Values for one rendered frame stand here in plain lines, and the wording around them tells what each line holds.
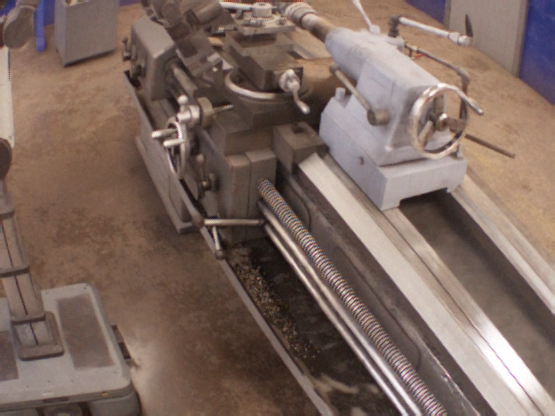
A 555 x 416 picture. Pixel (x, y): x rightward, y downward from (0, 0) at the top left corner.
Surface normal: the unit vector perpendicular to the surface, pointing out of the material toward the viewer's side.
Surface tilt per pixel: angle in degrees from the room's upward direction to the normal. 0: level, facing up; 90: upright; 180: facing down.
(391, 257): 36
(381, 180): 90
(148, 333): 0
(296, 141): 0
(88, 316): 0
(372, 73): 82
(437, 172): 90
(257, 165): 90
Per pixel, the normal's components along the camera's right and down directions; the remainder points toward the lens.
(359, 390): 0.08, -0.80
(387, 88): -0.88, 0.09
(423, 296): -0.46, -0.53
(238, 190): 0.43, 0.57
